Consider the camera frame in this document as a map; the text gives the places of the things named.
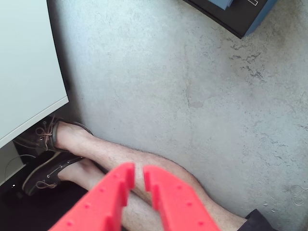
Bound black and blue cabinet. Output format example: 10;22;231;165
182;0;285;40

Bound white desk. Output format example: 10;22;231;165
0;0;70;149

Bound dark laced boat shoe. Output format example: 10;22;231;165
22;152;86;196

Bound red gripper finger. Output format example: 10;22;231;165
143;165;222;231
49;162;135;231

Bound bare leg with brown shoe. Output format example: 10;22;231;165
56;121;249;231

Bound white desk side panel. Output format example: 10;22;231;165
0;140;27;186

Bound dark shorts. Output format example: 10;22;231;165
244;208;278;231

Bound thin white cable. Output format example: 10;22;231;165
4;154;37;181

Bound bare leg with dark shoe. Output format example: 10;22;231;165
57;159;156;231

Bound brown laced boat shoe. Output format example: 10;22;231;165
13;116;94;153

